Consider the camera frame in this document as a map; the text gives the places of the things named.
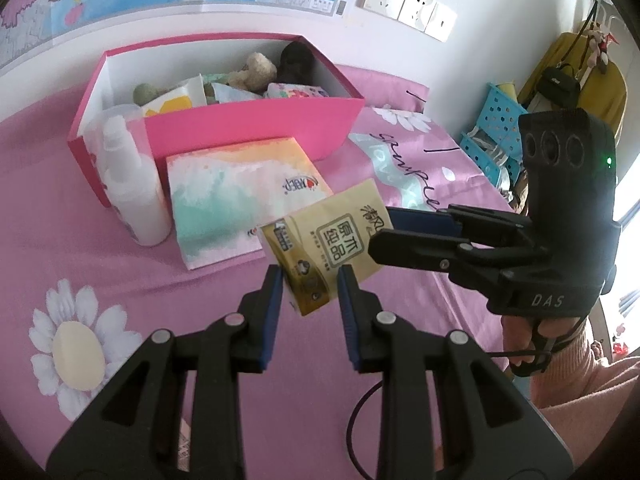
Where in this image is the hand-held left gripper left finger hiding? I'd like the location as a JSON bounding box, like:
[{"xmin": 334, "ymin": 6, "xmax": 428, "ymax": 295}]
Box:
[{"xmin": 46, "ymin": 264, "xmax": 284, "ymax": 480}]

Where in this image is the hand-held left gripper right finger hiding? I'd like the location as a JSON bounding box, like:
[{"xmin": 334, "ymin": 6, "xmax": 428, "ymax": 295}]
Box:
[{"xmin": 337, "ymin": 266, "xmax": 573, "ymax": 480}]

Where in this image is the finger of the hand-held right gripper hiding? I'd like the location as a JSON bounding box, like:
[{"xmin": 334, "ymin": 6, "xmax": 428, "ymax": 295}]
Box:
[
  {"xmin": 385, "ymin": 204, "xmax": 534, "ymax": 248},
  {"xmin": 368, "ymin": 229, "xmax": 547, "ymax": 294}
]

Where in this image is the brown tissue packet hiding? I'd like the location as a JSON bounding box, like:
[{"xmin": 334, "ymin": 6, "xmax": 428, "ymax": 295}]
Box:
[{"xmin": 261, "ymin": 177, "xmax": 388, "ymax": 317}]

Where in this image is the pink cardboard box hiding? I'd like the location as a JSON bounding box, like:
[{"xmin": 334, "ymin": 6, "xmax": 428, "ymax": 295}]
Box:
[{"xmin": 67, "ymin": 34, "xmax": 366, "ymax": 208}]

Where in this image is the person's right forearm pink sleeve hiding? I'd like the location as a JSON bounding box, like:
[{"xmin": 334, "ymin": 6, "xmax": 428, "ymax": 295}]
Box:
[{"xmin": 530, "ymin": 330, "xmax": 626, "ymax": 461}]

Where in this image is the person's right hand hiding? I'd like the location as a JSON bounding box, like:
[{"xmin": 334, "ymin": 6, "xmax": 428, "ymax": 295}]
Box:
[{"xmin": 502, "ymin": 314, "xmax": 583, "ymax": 376}]

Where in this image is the pink floral bedsheet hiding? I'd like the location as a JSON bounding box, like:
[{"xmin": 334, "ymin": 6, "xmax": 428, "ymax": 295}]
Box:
[{"xmin": 0, "ymin": 62, "xmax": 546, "ymax": 480}]

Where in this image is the black handbag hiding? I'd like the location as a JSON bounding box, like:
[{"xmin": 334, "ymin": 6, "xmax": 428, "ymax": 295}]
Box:
[{"xmin": 530, "ymin": 64, "xmax": 581, "ymax": 111}]

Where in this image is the pastel tissue pack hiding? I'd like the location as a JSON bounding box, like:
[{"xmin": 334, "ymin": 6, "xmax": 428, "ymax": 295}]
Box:
[{"xmin": 166, "ymin": 136, "xmax": 335, "ymax": 272}]

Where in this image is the yellow hanging garment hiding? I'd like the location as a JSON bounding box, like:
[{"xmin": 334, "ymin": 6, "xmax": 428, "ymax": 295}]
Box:
[{"xmin": 517, "ymin": 32, "xmax": 628, "ymax": 142}]

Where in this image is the small hanging plush doll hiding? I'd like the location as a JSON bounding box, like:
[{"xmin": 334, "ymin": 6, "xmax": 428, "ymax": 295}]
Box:
[{"xmin": 586, "ymin": 19, "xmax": 619, "ymax": 68}]

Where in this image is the floral print packet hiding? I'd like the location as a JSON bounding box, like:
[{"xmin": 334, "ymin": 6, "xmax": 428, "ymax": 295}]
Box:
[{"xmin": 265, "ymin": 82, "xmax": 328, "ymax": 102}]

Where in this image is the white spray bottle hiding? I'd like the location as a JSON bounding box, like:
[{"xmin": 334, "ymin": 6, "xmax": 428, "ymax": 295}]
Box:
[{"xmin": 82, "ymin": 105, "xmax": 173, "ymax": 247}]

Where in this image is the dark brown plush toy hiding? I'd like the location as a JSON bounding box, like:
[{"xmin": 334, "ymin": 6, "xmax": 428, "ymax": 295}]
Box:
[{"xmin": 277, "ymin": 42, "xmax": 317, "ymax": 83}]

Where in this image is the beige plush toy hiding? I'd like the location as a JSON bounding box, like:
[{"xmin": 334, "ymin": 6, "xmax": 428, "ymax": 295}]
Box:
[{"xmin": 227, "ymin": 52, "xmax": 278, "ymax": 92}]

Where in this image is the white yellow tissue packet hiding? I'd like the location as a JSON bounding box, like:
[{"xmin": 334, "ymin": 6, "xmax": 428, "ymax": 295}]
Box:
[{"xmin": 140, "ymin": 74, "xmax": 207, "ymax": 118}]

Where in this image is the black cable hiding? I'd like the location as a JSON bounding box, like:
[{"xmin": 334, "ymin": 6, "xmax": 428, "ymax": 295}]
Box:
[{"xmin": 345, "ymin": 379, "xmax": 387, "ymax": 480}]

